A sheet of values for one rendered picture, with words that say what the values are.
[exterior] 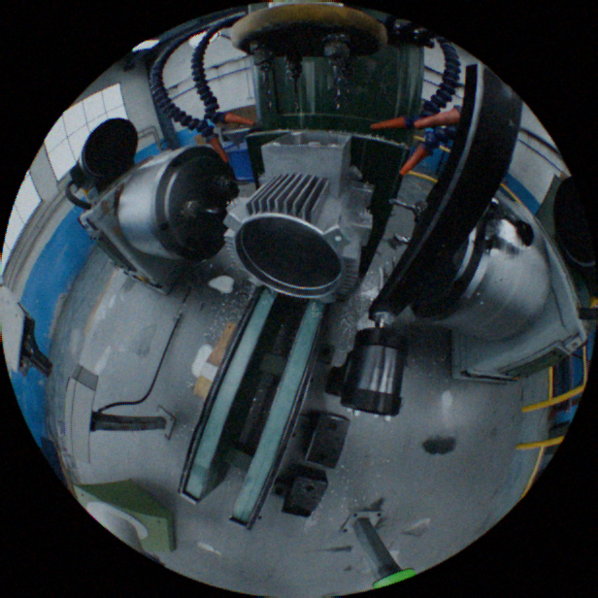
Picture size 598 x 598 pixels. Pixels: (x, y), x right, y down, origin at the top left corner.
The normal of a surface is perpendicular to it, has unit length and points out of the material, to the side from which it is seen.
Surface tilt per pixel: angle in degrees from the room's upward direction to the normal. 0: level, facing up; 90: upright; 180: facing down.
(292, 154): 90
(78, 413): 62
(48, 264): 90
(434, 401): 0
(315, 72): 90
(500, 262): 51
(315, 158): 90
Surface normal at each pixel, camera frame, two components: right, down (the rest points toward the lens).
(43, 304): 0.98, 0.15
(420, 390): -0.04, -0.49
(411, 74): -0.31, 0.83
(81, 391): 0.82, -0.01
